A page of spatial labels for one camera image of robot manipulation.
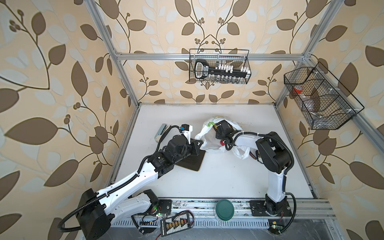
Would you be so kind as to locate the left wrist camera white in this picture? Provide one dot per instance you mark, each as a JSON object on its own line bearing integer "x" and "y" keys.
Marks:
{"x": 186, "y": 131}

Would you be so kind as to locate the back black wire basket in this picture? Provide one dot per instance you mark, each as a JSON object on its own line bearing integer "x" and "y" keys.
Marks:
{"x": 235, "y": 57}

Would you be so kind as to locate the yellow black tape measure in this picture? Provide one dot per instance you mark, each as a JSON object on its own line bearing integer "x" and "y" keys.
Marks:
{"x": 254, "y": 155}

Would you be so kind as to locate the right black wire basket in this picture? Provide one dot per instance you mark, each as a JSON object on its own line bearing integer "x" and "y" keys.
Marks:
{"x": 326, "y": 102}

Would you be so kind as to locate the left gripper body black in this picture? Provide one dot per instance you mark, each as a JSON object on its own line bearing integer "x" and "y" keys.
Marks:
{"x": 187, "y": 150}

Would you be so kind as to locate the black charging board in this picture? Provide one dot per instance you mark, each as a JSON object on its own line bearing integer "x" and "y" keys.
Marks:
{"x": 169, "y": 226}

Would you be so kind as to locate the green round lid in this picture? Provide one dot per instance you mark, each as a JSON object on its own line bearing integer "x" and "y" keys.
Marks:
{"x": 224, "y": 210}

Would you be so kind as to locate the black wire basket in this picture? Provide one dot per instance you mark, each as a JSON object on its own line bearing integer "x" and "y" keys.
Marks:
{"x": 326, "y": 102}
{"x": 235, "y": 57}

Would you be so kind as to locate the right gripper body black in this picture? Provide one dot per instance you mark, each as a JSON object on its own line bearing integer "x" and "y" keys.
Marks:
{"x": 219, "y": 135}

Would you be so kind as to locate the black square tray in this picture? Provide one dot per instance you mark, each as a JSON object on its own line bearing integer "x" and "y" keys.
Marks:
{"x": 192, "y": 162}

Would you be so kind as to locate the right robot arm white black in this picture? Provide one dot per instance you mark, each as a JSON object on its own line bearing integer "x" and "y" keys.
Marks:
{"x": 271, "y": 151}

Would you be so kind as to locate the white plastic bag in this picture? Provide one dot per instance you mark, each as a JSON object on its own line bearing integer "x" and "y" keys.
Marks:
{"x": 240, "y": 146}

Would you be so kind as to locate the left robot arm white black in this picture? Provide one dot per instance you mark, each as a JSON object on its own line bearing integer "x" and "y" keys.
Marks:
{"x": 97, "y": 211}

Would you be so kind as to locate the small circuit board right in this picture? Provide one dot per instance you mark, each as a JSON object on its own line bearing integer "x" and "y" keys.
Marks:
{"x": 275, "y": 228}

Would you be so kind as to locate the grey black stapler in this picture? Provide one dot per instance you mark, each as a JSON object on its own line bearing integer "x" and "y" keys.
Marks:
{"x": 160, "y": 132}

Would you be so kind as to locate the black tool in basket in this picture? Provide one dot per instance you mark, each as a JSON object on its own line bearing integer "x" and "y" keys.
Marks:
{"x": 203, "y": 70}

